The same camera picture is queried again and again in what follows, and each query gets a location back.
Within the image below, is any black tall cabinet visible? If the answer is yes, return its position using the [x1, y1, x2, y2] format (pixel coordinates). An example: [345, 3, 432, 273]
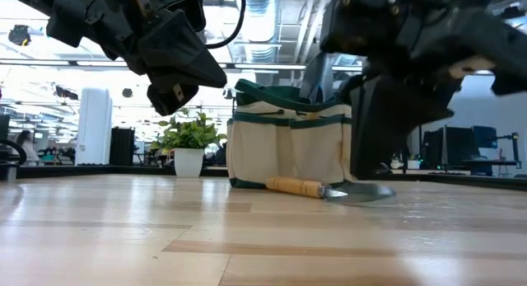
[108, 126, 136, 166]

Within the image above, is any cream green canvas gardening bag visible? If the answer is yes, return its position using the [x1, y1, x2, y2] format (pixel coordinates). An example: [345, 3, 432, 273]
[226, 77, 356, 190]

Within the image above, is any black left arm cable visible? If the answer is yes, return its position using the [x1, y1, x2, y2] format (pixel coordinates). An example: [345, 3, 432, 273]
[204, 0, 247, 50]

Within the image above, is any white square pillar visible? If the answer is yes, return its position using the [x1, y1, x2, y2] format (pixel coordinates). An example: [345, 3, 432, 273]
[74, 87, 114, 166]

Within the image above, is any person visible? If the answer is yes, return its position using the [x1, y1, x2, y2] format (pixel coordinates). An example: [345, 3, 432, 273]
[15, 129, 39, 166]

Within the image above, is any black curved bar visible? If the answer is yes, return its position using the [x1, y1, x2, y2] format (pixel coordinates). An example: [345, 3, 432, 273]
[0, 139, 28, 166]

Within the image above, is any black table frame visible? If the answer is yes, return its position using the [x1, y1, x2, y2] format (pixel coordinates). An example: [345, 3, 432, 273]
[0, 162, 527, 193]

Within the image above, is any black ceiling fixture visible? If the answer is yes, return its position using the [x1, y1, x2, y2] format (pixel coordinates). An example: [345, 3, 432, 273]
[7, 24, 32, 47]

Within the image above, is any narrow-blade trowel wooden handle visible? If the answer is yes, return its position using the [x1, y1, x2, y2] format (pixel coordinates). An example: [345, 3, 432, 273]
[264, 176, 397, 205]

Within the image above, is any black computer monitor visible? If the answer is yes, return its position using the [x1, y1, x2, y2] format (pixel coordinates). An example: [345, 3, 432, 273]
[420, 124, 481, 171]

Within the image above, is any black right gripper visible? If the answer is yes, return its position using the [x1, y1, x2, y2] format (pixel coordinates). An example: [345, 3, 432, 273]
[319, 0, 527, 181]

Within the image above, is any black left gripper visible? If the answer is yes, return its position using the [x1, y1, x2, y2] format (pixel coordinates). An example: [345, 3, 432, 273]
[94, 0, 228, 116]

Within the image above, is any green plant in white pot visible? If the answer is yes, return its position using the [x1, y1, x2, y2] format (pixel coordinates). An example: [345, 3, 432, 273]
[149, 107, 228, 179]

